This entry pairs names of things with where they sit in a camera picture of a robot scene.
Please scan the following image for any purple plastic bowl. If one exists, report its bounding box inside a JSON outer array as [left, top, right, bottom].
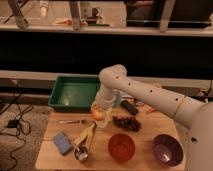
[[152, 134, 184, 167]]

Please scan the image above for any orange plastic bowl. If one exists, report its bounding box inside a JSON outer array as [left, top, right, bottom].
[[108, 133, 135, 162]]

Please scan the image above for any blue sponge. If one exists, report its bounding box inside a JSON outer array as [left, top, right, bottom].
[[53, 132, 73, 155]]

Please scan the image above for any red yellow apple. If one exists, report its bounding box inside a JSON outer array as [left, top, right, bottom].
[[91, 109, 103, 121]]

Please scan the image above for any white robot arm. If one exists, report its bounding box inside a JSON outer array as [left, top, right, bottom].
[[91, 64, 213, 171]]

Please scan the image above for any black power adapter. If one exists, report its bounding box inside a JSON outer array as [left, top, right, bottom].
[[7, 119, 19, 128]]

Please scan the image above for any metal measuring cup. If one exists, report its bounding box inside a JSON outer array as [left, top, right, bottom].
[[74, 134, 93, 162]]

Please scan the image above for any banana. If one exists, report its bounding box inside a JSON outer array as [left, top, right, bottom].
[[74, 122, 96, 148]]

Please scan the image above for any green plastic tray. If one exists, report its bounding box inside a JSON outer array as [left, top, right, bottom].
[[48, 76, 100, 112]]

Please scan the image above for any black remote control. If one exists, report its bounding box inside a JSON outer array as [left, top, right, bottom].
[[121, 100, 139, 115]]

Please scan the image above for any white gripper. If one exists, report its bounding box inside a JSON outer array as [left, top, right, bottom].
[[96, 108, 112, 128]]

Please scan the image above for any black floor cable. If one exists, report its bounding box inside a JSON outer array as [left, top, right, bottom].
[[0, 93, 34, 171]]

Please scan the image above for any dark grape bunch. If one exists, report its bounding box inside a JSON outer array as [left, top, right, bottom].
[[113, 116, 141, 132]]

